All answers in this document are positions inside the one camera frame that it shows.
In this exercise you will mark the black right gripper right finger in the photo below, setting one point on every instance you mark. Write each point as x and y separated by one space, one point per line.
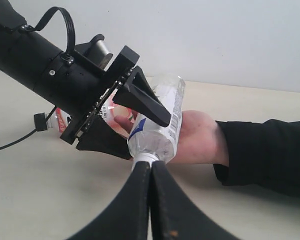
174 216

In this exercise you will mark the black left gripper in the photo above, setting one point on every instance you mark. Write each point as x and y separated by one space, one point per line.
76 89

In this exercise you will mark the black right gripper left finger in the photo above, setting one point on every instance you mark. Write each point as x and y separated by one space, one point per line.
127 216

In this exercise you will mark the clear bottle white blue label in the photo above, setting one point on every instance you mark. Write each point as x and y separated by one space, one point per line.
150 142

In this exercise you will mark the black sleeved forearm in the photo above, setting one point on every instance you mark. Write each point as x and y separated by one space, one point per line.
265 154

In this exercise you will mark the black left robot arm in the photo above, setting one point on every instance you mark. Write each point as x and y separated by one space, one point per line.
25 54

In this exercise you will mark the person's open hand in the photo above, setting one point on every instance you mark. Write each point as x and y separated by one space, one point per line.
201 140

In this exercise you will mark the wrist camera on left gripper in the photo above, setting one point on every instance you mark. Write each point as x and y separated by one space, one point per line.
96 51

